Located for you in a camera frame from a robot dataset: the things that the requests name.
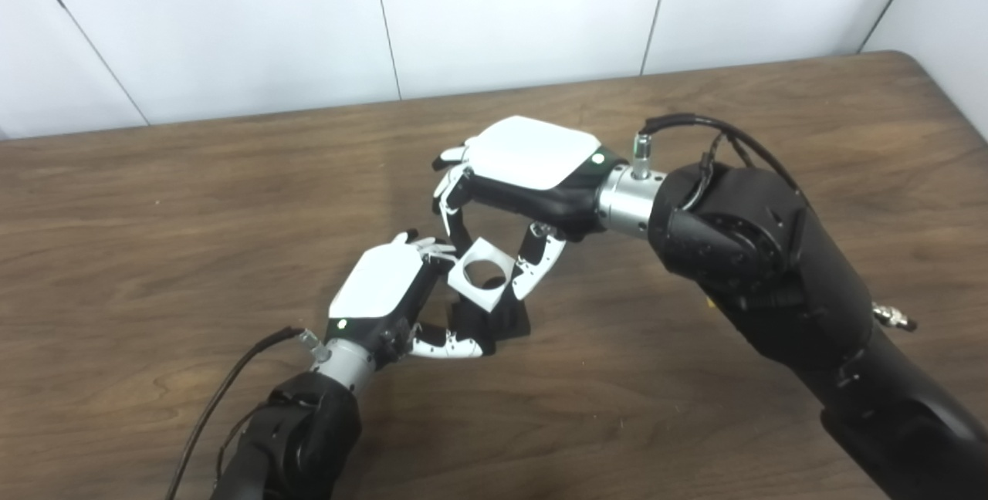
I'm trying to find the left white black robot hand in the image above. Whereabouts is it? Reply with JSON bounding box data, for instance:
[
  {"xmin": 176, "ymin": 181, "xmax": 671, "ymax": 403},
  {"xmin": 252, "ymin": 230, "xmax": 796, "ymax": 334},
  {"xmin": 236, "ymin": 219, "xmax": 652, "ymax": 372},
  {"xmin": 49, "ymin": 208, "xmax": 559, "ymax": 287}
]
[{"xmin": 327, "ymin": 231, "xmax": 495, "ymax": 366}]

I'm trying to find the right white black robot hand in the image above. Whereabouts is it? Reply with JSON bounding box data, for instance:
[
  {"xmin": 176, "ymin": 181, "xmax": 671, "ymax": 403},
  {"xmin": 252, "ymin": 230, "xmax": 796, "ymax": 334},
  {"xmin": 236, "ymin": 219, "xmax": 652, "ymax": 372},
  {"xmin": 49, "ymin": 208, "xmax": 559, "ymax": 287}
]
[{"xmin": 432, "ymin": 116, "xmax": 626, "ymax": 302}]

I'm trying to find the white square piece with hole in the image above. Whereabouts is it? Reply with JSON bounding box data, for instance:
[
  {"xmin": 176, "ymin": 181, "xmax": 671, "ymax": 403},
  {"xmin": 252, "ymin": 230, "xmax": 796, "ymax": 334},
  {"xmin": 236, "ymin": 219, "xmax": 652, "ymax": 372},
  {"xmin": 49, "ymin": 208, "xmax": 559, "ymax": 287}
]
[{"xmin": 449, "ymin": 237, "xmax": 516, "ymax": 311}]

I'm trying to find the black peg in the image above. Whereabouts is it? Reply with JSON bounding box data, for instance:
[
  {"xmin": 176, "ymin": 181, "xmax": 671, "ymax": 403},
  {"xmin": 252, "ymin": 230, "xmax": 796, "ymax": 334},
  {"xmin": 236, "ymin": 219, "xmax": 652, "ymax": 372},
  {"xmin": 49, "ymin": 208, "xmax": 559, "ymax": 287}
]
[{"xmin": 444, "ymin": 269, "xmax": 533, "ymax": 346}]

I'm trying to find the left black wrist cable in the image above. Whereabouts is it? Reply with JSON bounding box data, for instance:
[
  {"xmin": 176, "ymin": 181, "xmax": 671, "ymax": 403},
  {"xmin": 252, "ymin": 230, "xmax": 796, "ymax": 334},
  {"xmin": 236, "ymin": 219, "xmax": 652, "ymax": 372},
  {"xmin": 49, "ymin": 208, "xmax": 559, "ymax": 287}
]
[{"xmin": 164, "ymin": 326, "xmax": 329, "ymax": 500}]

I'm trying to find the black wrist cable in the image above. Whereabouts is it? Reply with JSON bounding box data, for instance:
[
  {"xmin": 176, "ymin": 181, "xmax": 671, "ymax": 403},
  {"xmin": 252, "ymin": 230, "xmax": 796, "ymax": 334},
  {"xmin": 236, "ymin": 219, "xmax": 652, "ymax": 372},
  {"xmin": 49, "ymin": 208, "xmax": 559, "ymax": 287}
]
[
  {"xmin": 633, "ymin": 113, "xmax": 918, "ymax": 331},
  {"xmin": 164, "ymin": 326, "xmax": 329, "ymax": 500}
]

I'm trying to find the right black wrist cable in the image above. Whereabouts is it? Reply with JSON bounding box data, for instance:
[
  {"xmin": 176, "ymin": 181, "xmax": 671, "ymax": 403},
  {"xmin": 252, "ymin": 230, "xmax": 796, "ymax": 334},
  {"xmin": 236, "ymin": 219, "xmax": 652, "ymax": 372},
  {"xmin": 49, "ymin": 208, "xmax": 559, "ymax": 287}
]
[{"xmin": 633, "ymin": 113, "xmax": 918, "ymax": 331}]

